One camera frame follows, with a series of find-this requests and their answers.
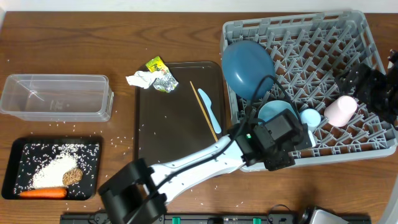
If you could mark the clear plastic bin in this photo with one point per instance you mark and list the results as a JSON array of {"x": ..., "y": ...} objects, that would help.
[{"x": 57, "y": 97}]

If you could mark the dark blue plate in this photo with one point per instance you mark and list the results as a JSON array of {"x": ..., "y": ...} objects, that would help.
[{"x": 245, "y": 64}]

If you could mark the light blue plastic cup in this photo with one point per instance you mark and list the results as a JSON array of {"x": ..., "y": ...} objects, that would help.
[{"x": 311, "y": 118}]

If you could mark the white rice pile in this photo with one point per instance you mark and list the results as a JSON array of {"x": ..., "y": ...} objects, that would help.
[{"x": 51, "y": 175}]

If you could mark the light blue rice bowl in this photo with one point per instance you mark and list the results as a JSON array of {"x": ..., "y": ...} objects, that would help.
[{"x": 273, "y": 108}]

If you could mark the light blue plastic knife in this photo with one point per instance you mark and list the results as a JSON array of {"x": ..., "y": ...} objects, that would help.
[{"x": 206, "y": 99}]

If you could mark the pink plastic cup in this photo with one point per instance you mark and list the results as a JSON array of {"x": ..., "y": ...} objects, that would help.
[{"x": 340, "y": 111}]

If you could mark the orange carrot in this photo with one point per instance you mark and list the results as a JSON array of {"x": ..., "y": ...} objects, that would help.
[{"x": 50, "y": 193}]

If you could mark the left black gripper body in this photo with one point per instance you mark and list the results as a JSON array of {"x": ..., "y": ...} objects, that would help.
[{"x": 280, "y": 161}]

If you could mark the grey plastic dishwasher rack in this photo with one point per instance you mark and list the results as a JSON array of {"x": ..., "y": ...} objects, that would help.
[{"x": 308, "y": 51}]

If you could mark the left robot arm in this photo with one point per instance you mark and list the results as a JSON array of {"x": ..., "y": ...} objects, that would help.
[{"x": 139, "y": 193}]

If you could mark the brown food scrap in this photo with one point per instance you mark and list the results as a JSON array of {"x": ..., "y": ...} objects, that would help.
[{"x": 73, "y": 176}]

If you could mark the wooden chopstick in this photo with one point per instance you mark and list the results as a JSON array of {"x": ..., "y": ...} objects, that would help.
[{"x": 204, "y": 112}]

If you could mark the brown serving tray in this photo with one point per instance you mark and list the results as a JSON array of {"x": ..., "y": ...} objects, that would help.
[{"x": 170, "y": 126}]

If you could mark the crumpled white paper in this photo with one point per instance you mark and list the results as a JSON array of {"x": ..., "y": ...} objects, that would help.
[{"x": 143, "y": 79}]

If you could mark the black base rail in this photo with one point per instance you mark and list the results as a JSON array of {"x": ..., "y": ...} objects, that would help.
[{"x": 102, "y": 218}]

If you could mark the yellow green snack wrapper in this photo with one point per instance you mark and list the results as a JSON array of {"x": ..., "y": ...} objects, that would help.
[{"x": 156, "y": 64}]

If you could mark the foil wrapper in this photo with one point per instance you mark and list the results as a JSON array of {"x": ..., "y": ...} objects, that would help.
[{"x": 164, "y": 82}]

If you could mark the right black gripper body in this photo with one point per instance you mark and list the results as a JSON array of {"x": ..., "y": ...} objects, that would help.
[{"x": 374, "y": 91}]

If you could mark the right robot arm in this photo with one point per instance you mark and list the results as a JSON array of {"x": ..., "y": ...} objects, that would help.
[{"x": 390, "y": 116}]

